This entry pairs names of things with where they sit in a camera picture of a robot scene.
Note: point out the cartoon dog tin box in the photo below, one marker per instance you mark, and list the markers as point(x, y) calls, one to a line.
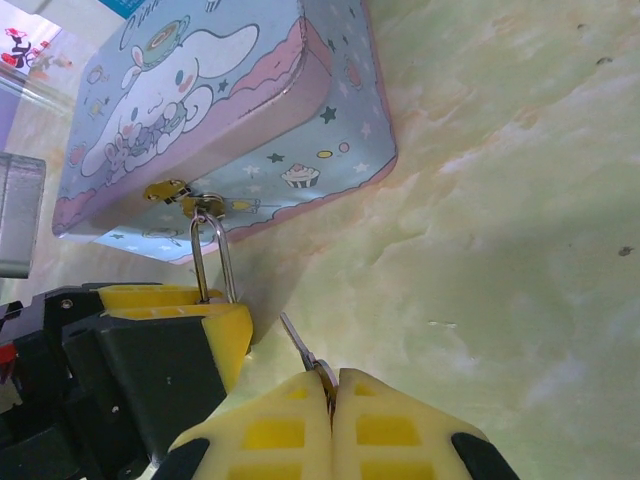
point(200, 75)

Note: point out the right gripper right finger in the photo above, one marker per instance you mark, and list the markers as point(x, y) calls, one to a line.
point(400, 435)

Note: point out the small metal key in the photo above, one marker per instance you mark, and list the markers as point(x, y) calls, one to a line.
point(300, 345)

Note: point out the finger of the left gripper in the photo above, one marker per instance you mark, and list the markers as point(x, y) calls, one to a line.
point(165, 370)
point(160, 296)

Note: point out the blue lidded storage box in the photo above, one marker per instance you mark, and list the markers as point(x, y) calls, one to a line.
point(120, 2)

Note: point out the small brass padlock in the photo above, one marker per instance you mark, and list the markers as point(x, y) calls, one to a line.
point(229, 270)

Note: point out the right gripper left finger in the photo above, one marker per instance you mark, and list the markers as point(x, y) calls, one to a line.
point(270, 430)

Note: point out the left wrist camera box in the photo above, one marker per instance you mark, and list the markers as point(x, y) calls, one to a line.
point(20, 215)

